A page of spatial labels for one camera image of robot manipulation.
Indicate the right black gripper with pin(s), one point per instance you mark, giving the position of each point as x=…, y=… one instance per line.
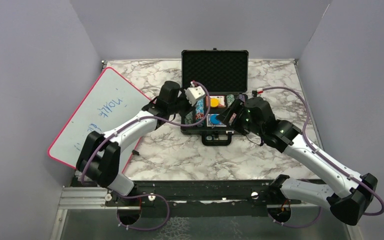
x=238, y=108

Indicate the blue round button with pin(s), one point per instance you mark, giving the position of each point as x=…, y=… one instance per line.
x=213, y=120

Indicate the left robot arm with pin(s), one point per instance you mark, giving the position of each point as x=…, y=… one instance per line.
x=99, y=158

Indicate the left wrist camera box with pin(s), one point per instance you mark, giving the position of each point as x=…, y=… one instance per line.
x=194, y=94

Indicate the blue red chip row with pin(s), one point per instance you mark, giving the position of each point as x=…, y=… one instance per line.
x=199, y=110

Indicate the black mounting rail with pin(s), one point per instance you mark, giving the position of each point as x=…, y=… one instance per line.
x=198, y=198

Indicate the red card deck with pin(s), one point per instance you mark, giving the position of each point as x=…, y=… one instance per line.
x=221, y=99

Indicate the yellow round dealer button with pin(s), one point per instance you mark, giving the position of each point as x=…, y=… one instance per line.
x=214, y=102

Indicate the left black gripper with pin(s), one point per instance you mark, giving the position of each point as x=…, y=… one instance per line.
x=190, y=107

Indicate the black board clip lower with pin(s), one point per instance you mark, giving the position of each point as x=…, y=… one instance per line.
x=136, y=153

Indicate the dark green chip row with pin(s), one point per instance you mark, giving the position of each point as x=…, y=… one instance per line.
x=188, y=119

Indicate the black poker set case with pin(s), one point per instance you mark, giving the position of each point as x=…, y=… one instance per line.
x=222, y=72

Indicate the green orange chip row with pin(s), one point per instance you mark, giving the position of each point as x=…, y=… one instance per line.
x=230, y=99

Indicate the purple blue chip row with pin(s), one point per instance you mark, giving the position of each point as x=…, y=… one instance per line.
x=242, y=97

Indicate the blue card deck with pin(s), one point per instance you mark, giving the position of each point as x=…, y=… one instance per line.
x=208, y=124

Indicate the white board red edge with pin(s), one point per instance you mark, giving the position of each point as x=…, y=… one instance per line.
x=110, y=102

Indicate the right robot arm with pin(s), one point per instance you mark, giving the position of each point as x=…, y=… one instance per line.
x=345, y=192

